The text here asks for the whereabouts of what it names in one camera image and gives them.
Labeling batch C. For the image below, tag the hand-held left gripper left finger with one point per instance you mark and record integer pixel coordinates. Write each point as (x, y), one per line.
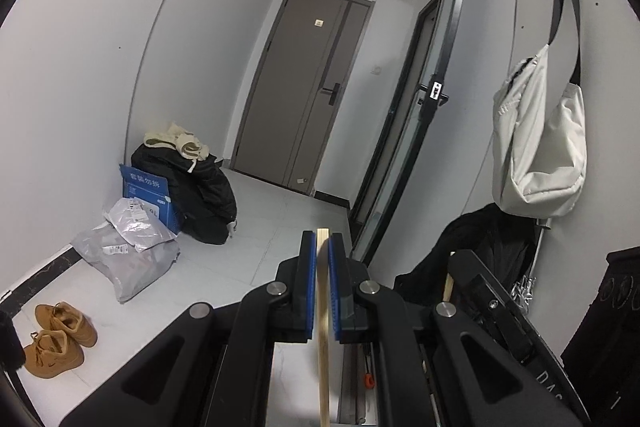
(311, 292)

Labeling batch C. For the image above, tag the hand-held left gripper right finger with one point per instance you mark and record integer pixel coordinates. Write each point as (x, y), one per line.
(336, 292)

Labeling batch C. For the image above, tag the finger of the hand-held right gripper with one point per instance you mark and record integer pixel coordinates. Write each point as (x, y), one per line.
(492, 307)

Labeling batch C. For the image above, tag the white shoulder bag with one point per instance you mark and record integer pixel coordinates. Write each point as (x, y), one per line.
(540, 157)

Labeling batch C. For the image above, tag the silver folding umbrella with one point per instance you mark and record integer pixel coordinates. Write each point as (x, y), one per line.
(522, 292)

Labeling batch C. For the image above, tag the black hanging jacket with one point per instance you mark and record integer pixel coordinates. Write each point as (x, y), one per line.
(475, 227)

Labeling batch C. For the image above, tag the small orange object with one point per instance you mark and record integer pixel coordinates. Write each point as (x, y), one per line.
(367, 381)

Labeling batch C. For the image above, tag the black patterned object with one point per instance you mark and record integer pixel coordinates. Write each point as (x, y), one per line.
(610, 307)

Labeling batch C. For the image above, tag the black clothes pile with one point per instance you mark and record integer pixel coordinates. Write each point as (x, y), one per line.
(210, 197)

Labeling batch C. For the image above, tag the black framed glass door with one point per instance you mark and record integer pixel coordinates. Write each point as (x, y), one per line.
(410, 147)

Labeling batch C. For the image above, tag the large grey plastic parcel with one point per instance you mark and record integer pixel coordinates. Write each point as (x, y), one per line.
(125, 272)

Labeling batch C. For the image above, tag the small grey plastic parcel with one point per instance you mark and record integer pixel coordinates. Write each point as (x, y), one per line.
(135, 227)

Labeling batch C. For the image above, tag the grey entry door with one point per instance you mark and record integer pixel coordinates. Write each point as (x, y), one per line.
(290, 97)

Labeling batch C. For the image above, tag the blue cardboard box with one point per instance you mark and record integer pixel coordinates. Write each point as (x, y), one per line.
(145, 187)

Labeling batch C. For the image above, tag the cream knitted garment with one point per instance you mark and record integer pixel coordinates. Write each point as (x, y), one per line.
(170, 134)

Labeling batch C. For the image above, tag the brown suede shoe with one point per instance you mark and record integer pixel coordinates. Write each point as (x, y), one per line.
(67, 322)
(52, 354)

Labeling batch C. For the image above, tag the dark fuzzy object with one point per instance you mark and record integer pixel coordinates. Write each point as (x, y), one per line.
(10, 339)

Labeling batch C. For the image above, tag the grey metal floor rail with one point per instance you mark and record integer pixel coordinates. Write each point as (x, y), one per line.
(352, 397)

